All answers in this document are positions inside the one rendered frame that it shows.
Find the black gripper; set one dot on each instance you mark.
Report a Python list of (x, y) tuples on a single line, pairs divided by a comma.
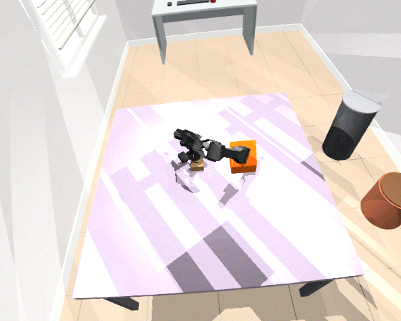
[(184, 157)]

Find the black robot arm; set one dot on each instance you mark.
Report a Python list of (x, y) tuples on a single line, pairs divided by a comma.
[(216, 151)]

